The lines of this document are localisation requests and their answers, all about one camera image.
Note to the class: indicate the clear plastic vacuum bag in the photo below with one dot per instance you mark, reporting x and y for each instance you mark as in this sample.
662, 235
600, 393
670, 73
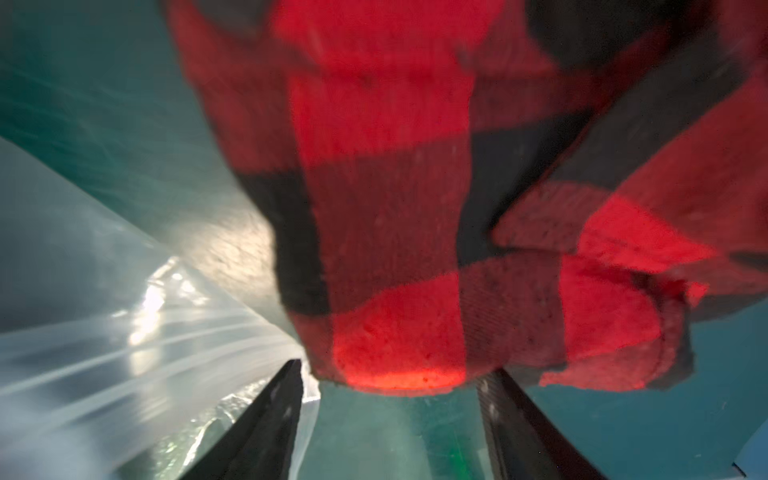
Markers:
110, 344

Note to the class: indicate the red black plaid shirt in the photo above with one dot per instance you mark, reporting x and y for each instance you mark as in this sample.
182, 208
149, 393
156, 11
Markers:
554, 188

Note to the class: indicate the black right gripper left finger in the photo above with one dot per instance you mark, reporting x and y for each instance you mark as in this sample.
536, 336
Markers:
260, 444

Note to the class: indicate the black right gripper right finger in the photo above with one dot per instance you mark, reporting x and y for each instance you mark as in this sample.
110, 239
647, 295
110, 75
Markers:
522, 442

